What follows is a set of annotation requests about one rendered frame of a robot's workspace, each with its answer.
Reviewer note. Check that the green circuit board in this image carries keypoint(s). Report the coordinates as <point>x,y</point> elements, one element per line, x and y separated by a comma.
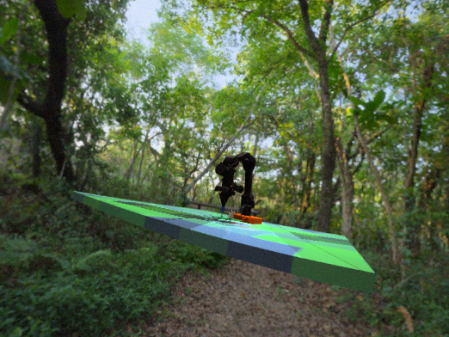
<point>230,217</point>

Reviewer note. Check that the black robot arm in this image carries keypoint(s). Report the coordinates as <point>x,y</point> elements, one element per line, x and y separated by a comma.
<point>226,169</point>

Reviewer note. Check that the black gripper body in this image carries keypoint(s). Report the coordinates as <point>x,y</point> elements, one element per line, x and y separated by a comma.
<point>225,188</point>

